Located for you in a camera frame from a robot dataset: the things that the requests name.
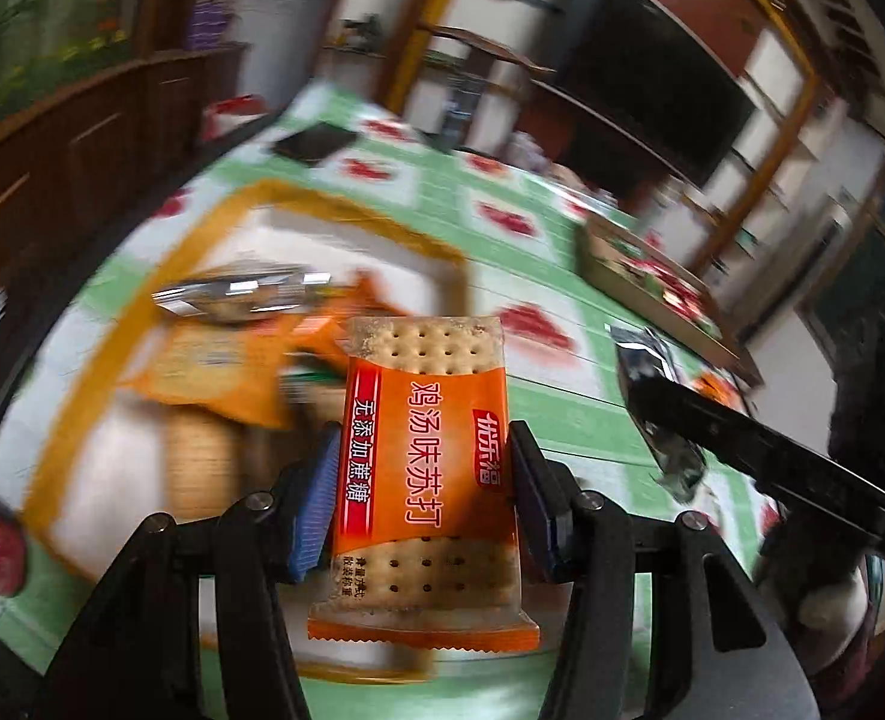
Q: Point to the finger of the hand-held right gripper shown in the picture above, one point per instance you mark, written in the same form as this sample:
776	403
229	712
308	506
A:
750	450

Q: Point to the black television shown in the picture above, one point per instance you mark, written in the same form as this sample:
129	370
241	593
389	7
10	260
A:
652	82

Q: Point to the pink cloth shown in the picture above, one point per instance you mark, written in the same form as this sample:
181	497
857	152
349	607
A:
532	154

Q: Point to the black phone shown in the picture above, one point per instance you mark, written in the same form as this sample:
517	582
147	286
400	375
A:
315	144

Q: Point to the wooden wall shelf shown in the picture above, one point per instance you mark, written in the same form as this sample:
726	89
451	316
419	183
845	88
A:
772	187

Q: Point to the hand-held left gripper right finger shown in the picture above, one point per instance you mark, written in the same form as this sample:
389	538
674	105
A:
536	502

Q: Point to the brown cardboard tray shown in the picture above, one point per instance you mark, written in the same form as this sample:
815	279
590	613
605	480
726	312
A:
637	274

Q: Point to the wooden cabinet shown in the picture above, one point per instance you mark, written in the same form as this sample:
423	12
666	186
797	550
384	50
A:
75	172

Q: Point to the red packet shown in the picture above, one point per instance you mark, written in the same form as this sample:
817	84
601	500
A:
236	116

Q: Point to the green patterned tablecloth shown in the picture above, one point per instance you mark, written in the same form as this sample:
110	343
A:
532	270

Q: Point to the large silver foil packet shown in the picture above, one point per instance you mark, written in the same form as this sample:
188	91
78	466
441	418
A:
656	360

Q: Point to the flat silver foil packet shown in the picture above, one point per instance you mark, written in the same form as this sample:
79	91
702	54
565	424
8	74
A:
240	296

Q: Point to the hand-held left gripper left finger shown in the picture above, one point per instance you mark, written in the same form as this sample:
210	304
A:
315	502

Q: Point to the white box yellow rim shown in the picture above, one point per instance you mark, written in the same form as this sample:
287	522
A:
150	450

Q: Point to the orange snack packet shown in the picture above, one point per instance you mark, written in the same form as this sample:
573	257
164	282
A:
210	375

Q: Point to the orange soda cracker packet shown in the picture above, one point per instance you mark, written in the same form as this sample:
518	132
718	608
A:
427	465
720	390

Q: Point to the pile of red green packets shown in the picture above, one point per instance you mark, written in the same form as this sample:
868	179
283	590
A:
660	281

